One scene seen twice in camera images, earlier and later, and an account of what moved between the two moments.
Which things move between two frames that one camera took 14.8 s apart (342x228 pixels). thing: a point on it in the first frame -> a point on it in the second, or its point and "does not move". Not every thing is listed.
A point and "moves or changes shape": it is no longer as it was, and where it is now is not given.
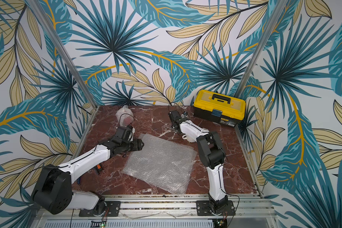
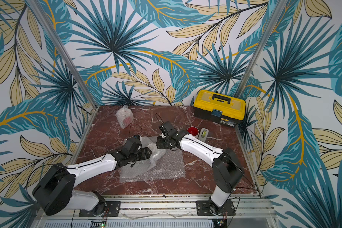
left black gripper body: x=129 y=146 -> x=140 y=155
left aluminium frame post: x=63 y=53 does not move
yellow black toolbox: x=224 y=109 does not move
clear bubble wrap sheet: x=125 y=116 does not move
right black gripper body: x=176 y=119 -> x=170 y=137
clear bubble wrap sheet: x=166 y=164 moves or changes shape
